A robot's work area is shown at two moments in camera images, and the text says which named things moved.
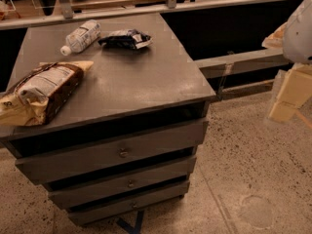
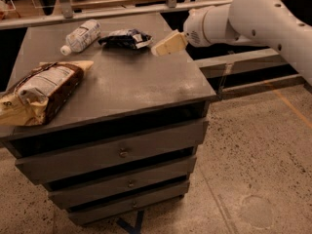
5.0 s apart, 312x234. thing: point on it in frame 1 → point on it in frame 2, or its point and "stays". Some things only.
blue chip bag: x=127 y=38 stays
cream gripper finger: x=294 y=91 → x=202 y=27
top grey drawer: x=112 y=151 stays
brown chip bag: x=32 y=98 stays
